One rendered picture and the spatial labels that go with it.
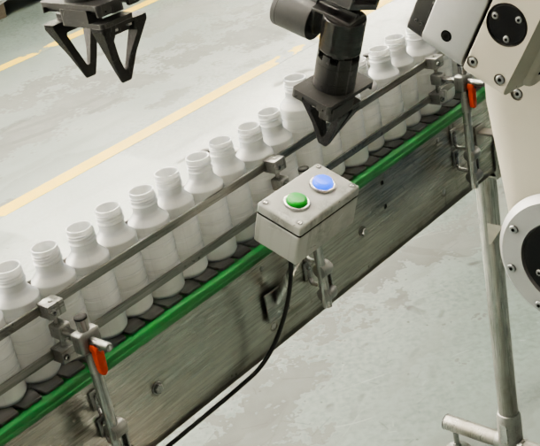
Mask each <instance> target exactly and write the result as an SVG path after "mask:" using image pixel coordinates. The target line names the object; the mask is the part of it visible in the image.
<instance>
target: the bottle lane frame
mask: <svg viewBox="0 0 540 446"><path fill-rule="evenodd" d="M476 100H477V105H476V108H471V114H472V123H473V132H474V128H475V127H477V126H478V125H480V124H481V123H482V122H483V125H484V127H485V128H491V124H490V115H489V111H488V106H487V102H486V92H485V87H482V88H481V89H479V90H478V91H476ZM454 127H456V132H457V144H458V146H463V147H466V142H465V134H464V125H463V117H462V108H461V101H460V104H458V105H457V106H455V107H454V108H450V110H449V111H448V112H446V113H445V114H444V115H443V116H439V119H437V120H436V121H434V122H433V123H431V124H428V126H427V127H425V128H424V129H422V130H421V131H420V132H415V133H416V135H415V136H413V137H412V138H410V139H409V140H407V141H404V143H403V144H401V145H400V146H399V147H397V148H396V149H391V150H392V152H391V153H389V154H388V155H386V156H385V157H384V158H379V161H377V162H376V163H375V164H373V165H371V166H366V170H365V171H364V172H362V173H361V174H359V175H358V176H353V179H352V180H351V182H352V183H354V184H356V185H358V186H359V193H358V199H357V203H356V209H355V213H354V219H353V222H352V223H351V224H350V225H349V226H347V227H346V228H345V229H343V230H342V231H341V232H339V233H338V234H337V235H335V236H334V237H332V238H331V239H330V240H328V241H327V242H325V243H324V244H323V245H322V248H323V253H324V258H325V259H328V260H329V261H330V262H331V263H332V264H333V267H334V270H333V272H332V278H333V282H334V285H335V286H336V288H337V295H336V296H335V297H334V298H333V299H332V303H333V302H334V301H335V300H337V299H338V298H339V297H340V296H342V295H343V294H344V293H345V292H347V291H348V290H349V289H350V288H352V287H353V286H354V285H356V284H357V283H358V282H359V281H361V280H362V279H363V278H364V277H366V276H367V275H368V274H369V273H371V272H372V271H373V270H374V269H375V268H376V267H377V266H378V265H380V264H381V263H382V262H384V261H385V260H386V259H387V258H389V257H390V256H391V255H392V254H394V253H395V252H396V251H397V250H399V249H400V248H401V247H403V246H404V245H405V244H406V243H408V242H409V241H410V240H411V239H413V238H414V236H415V235H417V234H418V233H419V232H421V231H422V230H423V229H424V228H426V227H427V226H428V225H429V224H431V223H432V222H433V221H434V220H436V219H437V218H438V217H440V216H441V215H442V214H443V213H445V212H446V211H447V210H448V209H450V208H451V207H452V206H453V205H454V204H455V203H457V202H458V201H459V200H460V199H461V198H463V197H464V196H465V195H466V194H468V193H469V192H470V191H471V190H472V189H471V188H470V184H469V182H468V181H467V179H466V174H467V172H461V171H459V170H458V168H457V167H456V166H453V164H452V156H451V153H452V152H453V151H454V150H456V148H455V147H454V145H451V141H450V133H449V131H450V130H451V129H452V128H454ZM493 143H494V137H492V136H486V135H485V142H484V143H482V144H481V145H480V146H478V147H479V148H480V150H481V153H482V154H481V156H480V157H479V163H480V169H481V170H482V172H483V177H482V178H481V179H480V180H479V181H478V185H479V184H480V183H482V182H483V181H484V180H485V179H487V178H488V177H489V176H490V175H492V174H493V173H494V172H495V166H494V156H493ZM474 145H475V136H474ZM475 146H476V145H475ZM249 248H251V251H250V252H249V253H247V254H246V255H244V256H243V257H241V258H239V259H236V258H233V259H234V260H235V262H234V263H233V264H232V265H230V266H229V267H227V268H226V269H225V270H223V271H218V270H215V271H217V272H218V274H217V275H216V276H214V277H213V278H211V279H210V280H209V281H207V282H206V283H203V282H198V283H200V285H201V286H200V287H199V288H197V289H196V290H195V291H193V292H192V293H190V294H189V295H187V296H185V295H181V296H182V300H181V301H180V302H178V303H177V304H175V305H174V306H172V307H171V308H165V307H161V308H163V309H164V310H165V312H163V313H162V314H160V315H159V316H158V317H156V318H155V319H154V320H152V321H146V320H143V321H144V322H145V326H144V327H142V328H141V329H139V330H138V331H136V332H135V333H134V334H132V335H130V334H123V335H125V336H126V340H124V341H123V342H121V343H120V344H118V345H117V346H115V347H114V348H113V349H112V350H111V351H110V352H107V351H106V353H105V359H106V363H107V366H108V373H107V374H106V375H105V376H104V378H105V381H106V385H107V388H108V391H109V394H110V397H111V400H112V406H113V409H114V412H115V415H116V417H117V416H121V417H122V418H125V419H126V420H127V422H128V424H127V425H128V431H127V433H128V437H129V440H130V443H131V444H133V445H134V446H157V445H158V444H159V443H160V442H162V441H163V440H164V439H166V438H167V436H169V435H170V434H171V433H172V432H173V431H175V430H176V429H177V428H178V427H180V426H181V425H182V424H184V423H185V422H186V421H187V420H189V419H190V418H191V417H192V416H194V415H195V414H196V413H197V412H199V411H200V410H201V409H203V408H204V407H205V406H206V405H207V404H208V403H210V402H211V401H212V400H213V399H214V398H215V397H217V396H218V395H219V394H221V393H222V392H223V391H224V390H226V389H227V388H228V387H229V386H231V385H232V384H233V383H234V382H236V381H237V380H238V379H240V378H241V377H242V376H243V375H245V374H246V373H247V372H248V371H249V370H250V369H251V368H252V367H254V366H255V365H256V364H258V363H259V362H260V361H261V360H263V359H264V357H265V356H266V354H267V352H268V351H269V349H270V347H271V345H272V343H273V341H274V338H275V335H276V333H277V330H278V327H279V325H280V322H281V319H282V315H281V316H280V317H279V318H278V319H276V320H275V321H274V322H272V323H271V324H270V323H269V322H268V317H267V313H266V305H265V300H264V296H265V295H266V294H267V293H269V292H270V291H271V290H273V289H274V288H275V287H277V286H278V285H279V284H281V282H282V279H283V277H284V275H285V273H286V272H287V270H288V268H289V261H288V260H287V259H286V258H283V257H282V256H280V255H278V254H277V253H275V252H274V251H272V250H270V249H268V248H267V247H266V246H264V245H263V244H260V245H259V246H257V247H256V248H252V247H249ZM305 262H306V260H305V258H304V259H303V260H302V262H301V264H300V266H299V267H298V269H297V272H296V274H295V276H294V278H293V282H292V291H291V298H290V302H289V307H290V309H289V310H288V314H287V317H286V320H285V323H284V326H283V329H282V333H281V335H280V338H279V340H278V342H277V344H276V346H275V348H274V350H275V349H277V348H278V347H279V346H280V345H282V344H283V343H284V342H285V341H287V340H288V339H289V338H290V337H291V336H292V335H293V334H295V333H296V332H297V331H298V330H300V329H301V328H302V327H303V326H305V325H306V324H307V323H308V322H310V321H311V320H312V319H314V318H315V317H316V316H317V315H319V314H320V313H321V312H322V311H324V310H325V309H326V308H323V306H322V301H321V300H320V299H319V298H318V296H317V292H318V290H319V289H320V288H319V287H315V286H312V285H311V283H310V282H309V281H308V280H307V281H305V277H304V272H303V267H302V264H303V263H305ZM82 363H83V362H82ZM83 364H84V365H85V368H84V369H83V370H81V371H80V372H78V373H77V374H75V375H74V376H73V377H72V378H70V379H67V378H63V377H60V378H61V379H63V380H64V383H63V384H61V385H60V386H59V387H57V388H55V389H54V390H53V391H51V392H50V393H49V394H44V393H39V392H37V393H39V394H40V395H41V396H42V399H40V400H39V401H38V402H36V403H35V404H33V405H31V406H30V407H29V408H27V409H26V410H21V409H17V408H14V409H16V410H17V411H18V412H19V415H18V416H16V417H15V418H14V419H12V420H10V421H9V422H8V423H6V424H5V425H3V426H2V427H0V446H112V445H111V444H110V443H108V442H107V440H106V438H105V436H104V437H103V438H102V437H101V435H100V433H99V430H98V426H97V423H96V419H98V418H99V417H100V416H99V413H98V411H97V410H96V411H93V410H92V406H91V403H90V401H89V395H88V392H90V391H91V390H92V389H94V388H95V387H94V384H93V381H92V378H91V375H90V372H89V367H88V364H87V363H83Z"/></svg>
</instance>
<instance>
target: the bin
mask: <svg viewBox="0 0 540 446"><path fill-rule="evenodd" d="M485 135H486V136H492V137H494V136H493V133H492V128H485V127H484V125H483V122H482V123H481V124H480V125H478V126H477V127H475V128H474V136H475V145H476V146H477V147H478V146H480V145H481V144H482V143H484V142H485ZM487 227H488V236H489V244H492V243H493V241H494V240H495V238H496V237H497V235H498V233H499V231H500V230H501V228H502V226H499V225H494V224H490V223H488V224H487Z"/></svg>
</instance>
